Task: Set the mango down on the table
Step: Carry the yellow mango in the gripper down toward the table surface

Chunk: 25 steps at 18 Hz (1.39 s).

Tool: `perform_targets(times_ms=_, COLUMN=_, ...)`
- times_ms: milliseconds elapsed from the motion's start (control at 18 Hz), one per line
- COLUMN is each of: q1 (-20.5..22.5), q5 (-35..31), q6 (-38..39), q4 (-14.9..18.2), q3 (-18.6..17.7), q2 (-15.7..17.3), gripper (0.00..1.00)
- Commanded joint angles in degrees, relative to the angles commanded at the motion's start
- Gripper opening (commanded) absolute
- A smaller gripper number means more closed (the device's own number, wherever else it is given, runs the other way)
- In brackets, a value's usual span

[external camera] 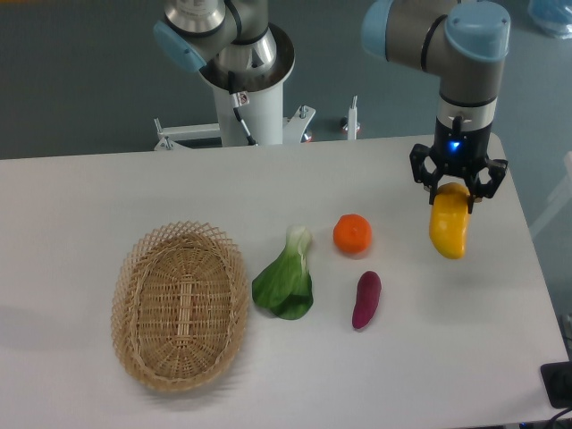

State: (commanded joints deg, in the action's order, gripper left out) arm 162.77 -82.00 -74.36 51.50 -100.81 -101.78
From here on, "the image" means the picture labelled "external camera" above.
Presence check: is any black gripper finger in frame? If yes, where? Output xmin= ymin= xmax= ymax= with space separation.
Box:
xmin=465 ymin=157 xmax=509 ymax=214
xmin=409 ymin=144 xmax=443 ymax=205

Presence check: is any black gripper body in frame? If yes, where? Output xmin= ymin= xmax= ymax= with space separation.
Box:
xmin=430 ymin=120 xmax=492 ymax=180

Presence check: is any yellow mango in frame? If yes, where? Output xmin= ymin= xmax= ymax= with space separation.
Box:
xmin=429 ymin=182 xmax=470 ymax=259

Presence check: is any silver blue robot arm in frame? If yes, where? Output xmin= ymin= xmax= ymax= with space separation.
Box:
xmin=153 ymin=1 xmax=510 ymax=204

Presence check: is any orange tangerine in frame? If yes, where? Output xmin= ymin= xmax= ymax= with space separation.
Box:
xmin=332 ymin=214 xmax=373 ymax=254

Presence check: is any purple sweet potato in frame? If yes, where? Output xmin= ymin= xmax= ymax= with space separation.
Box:
xmin=352 ymin=271 xmax=383 ymax=330

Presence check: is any blue plastic bag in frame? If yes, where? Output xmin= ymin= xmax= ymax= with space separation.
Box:
xmin=527 ymin=0 xmax=571 ymax=39

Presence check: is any green bok choy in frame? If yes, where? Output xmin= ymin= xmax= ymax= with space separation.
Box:
xmin=251 ymin=225 xmax=314 ymax=321

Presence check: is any black device at table edge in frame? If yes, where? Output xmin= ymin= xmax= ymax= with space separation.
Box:
xmin=540 ymin=361 xmax=571 ymax=408

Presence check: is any woven wicker basket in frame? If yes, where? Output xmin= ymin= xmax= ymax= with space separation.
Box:
xmin=111 ymin=222 xmax=249 ymax=392

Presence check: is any white stand foot bracket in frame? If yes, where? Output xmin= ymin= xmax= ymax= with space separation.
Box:
xmin=340 ymin=95 xmax=361 ymax=140

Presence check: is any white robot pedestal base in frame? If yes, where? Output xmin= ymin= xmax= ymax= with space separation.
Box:
xmin=154 ymin=80 xmax=316 ymax=151

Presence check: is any black cable on pedestal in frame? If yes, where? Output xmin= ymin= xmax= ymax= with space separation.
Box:
xmin=226 ymin=71 xmax=258 ymax=147

